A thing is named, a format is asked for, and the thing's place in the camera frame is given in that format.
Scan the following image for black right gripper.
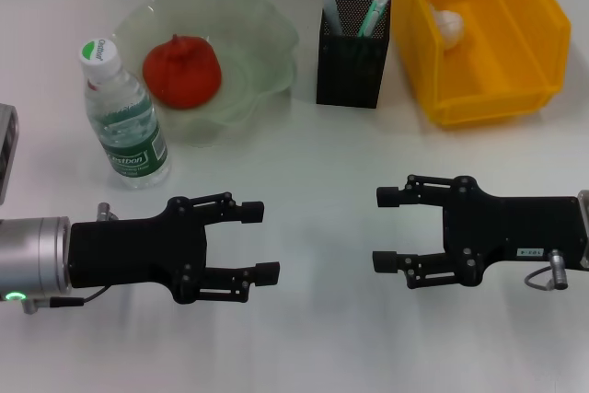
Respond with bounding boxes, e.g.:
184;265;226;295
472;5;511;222
371;174;588;291

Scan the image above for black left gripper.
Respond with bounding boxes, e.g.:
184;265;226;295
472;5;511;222
67;191;282;306

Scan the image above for clear bottle with green label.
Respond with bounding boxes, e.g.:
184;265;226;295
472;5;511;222
78;38;171;191

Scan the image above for white paper ball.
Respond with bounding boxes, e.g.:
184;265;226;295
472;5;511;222
430;1;467;52

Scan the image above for green utility knife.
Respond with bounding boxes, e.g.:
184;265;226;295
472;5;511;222
357;0;392;39

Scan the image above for gray pen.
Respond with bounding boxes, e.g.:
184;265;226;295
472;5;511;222
323;0;344;38

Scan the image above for black mesh pen holder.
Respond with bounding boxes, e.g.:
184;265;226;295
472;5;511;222
316;0;392;110

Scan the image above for green glass fruit plate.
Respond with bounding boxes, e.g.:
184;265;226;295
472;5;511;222
112;0;300;148

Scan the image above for silver left wrist knob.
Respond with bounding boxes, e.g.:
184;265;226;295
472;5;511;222
96;202;121;222

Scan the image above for yellow plastic bin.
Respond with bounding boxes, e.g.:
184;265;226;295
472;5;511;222
389;0;572;127

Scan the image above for right wrist cable with plug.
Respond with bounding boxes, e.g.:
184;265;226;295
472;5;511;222
524;249;571;292

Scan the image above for wrist cable with plug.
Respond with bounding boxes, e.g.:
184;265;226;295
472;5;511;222
524;249;571;292
20;285;111;316

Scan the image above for left wrist cable with plug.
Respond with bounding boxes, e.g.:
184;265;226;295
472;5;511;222
20;285;111;316

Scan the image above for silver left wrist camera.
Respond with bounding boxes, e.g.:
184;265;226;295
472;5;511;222
0;105;20;206

